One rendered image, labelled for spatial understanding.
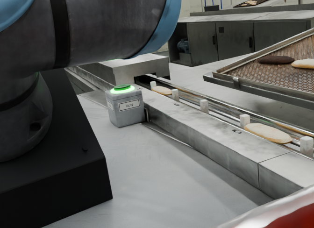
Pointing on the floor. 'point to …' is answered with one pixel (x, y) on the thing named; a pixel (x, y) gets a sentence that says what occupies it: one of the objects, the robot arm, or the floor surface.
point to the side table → (160, 181)
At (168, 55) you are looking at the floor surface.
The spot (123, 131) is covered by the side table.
